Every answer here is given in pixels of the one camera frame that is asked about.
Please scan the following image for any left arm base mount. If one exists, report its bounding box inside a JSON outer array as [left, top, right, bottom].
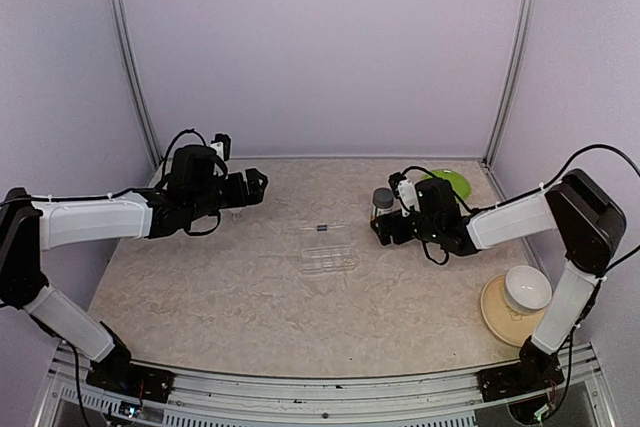
[[86, 353, 175, 404]]

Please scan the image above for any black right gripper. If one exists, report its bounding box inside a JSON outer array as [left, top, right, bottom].
[[371, 208, 442, 245]]

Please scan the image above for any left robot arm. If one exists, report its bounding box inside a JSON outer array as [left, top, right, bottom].
[[1, 141, 268, 392]]

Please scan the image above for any front aluminium rail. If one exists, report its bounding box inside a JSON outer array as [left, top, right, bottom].
[[28, 344, 618, 426]]

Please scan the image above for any orange grey-capped pill bottle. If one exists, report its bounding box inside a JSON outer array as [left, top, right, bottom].
[[370, 187, 395, 224]]

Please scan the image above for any clear plastic pill organizer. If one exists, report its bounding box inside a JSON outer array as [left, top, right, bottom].
[[297, 224, 359, 275]]

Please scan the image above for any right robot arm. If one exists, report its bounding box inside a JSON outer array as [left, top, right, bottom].
[[370, 169, 627, 391]]

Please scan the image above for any white bowl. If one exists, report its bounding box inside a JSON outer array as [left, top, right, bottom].
[[504, 265, 553, 314]]

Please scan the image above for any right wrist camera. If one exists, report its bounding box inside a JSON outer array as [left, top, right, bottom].
[[388, 172, 419, 217]]

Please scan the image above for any green plate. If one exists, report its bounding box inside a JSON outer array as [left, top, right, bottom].
[[432, 168, 472, 201]]

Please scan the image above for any left aluminium frame post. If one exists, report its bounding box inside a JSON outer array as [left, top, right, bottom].
[[109, 0, 161, 168]]

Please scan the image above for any small white-capped pill bottle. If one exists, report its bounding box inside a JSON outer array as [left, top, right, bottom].
[[230, 208, 244, 222]]

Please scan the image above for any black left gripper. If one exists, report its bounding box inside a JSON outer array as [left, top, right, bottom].
[[188, 168, 268, 221]]

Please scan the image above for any aluminium frame post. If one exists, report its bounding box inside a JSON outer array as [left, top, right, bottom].
[[109, 0, 161, 168], [483, 0, 535, 169]]

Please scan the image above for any right aluminium frame post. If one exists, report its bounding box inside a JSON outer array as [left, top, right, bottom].
[[483, 0, 535, 169]]

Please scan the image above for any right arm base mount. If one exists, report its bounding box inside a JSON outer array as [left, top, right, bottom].
[[476, 341, 565, 402]]

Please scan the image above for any beige plate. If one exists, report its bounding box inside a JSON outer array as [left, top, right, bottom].
[[480, 274, 546, 348]]

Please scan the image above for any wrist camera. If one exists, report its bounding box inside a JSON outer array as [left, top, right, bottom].
[[388, 172, 419, 217], [209, 133, 231, 162]]

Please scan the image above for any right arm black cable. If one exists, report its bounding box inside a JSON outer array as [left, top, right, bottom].
[[544, 143, 640, 268]]

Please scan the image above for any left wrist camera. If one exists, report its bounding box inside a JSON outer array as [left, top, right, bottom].
[[209, 133, 231, 162]]

